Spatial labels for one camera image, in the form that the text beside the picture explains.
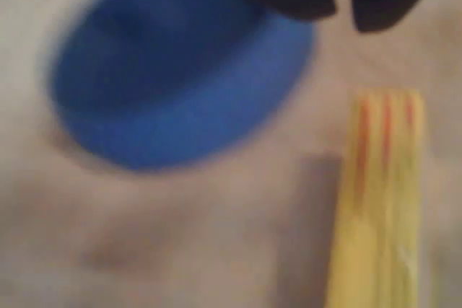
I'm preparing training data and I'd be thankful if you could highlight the white tablecloth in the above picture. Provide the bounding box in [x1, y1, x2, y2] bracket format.
[0, 0, 462, 308]

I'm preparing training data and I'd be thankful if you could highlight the yellow cardboard box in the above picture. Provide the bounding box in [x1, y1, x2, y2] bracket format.
[323, 86, 426, 308]

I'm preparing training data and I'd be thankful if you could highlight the blue round bowl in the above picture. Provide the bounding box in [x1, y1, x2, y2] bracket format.
[46, 0, 321, 176]

